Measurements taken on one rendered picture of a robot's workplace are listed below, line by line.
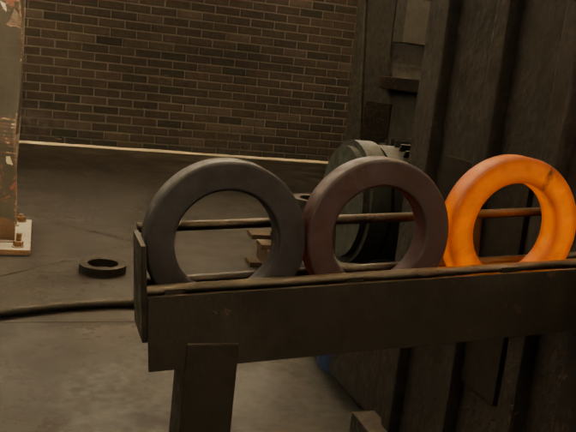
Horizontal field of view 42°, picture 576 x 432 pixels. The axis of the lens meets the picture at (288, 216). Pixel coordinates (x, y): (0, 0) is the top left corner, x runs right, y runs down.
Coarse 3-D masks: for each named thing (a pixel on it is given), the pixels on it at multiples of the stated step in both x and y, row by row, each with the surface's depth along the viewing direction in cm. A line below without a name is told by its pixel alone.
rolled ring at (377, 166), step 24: (336, 168) 89; (360, 168) 87; (384, 168) 88; (408, 168) 89; (312, 192) 89; (336, 192) 87; (360, 192) 88; (408, 192) 90; (432, 192) 91; (312, 216) 87; (336, 216) 88; (432, 216) 92; (312, 240) 87; (432, 240) 92; (312, 264) 88; (336, 264) 89; (408, 264) 93; (432, 264) 93
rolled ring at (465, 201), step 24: (480, 168) 93; (504, 168) 93; (528, 168) 94; (552, 168) 95; (456, 192) 94; (480, 192) 93; (552, 192) 96; (456, 216) 92; (552, 216) 97; (456, 240) 93; (552, 240) 98; (456, 264) 94
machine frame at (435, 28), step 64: (448, 0) 155; (512, 0) 135; (448, 64) 158; (512, 64) 137; (448, 128) 158; (512, 128) 137; (448, 192) 155; (512, 192) 135; (384, 384) 182; (448, 384) 149; (512, 384) 129
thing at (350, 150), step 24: (360, 144) 225; (384, 144) 239; (408, 144) 233; (384, 192) 217; (336, 240) 234; (360, 240) 222; (384, 240) 224; (336, 360) 219; (360, 360) 203; (360, 384) 202
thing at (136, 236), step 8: (136, 232) 85; (136, 240) 83; (136, 248) 83; (144, 248) 80; (136, 256) 84; (144, 256) 80; (136, 264) 84; (144, 264) 80; (136, 272) 84; (144, 272) 80; (136, 280) 84; (144, 280) 80; (136, 288) 85; (144, 288) 80; (136, 296) 85; (144, 296) 81; (136, 304) 85; (144, 304) 81; (136, 312) 86; (144, 312) 81; (136, 320) 86; (144, 320) 81; (144, 328) 81; (144, 336) 82
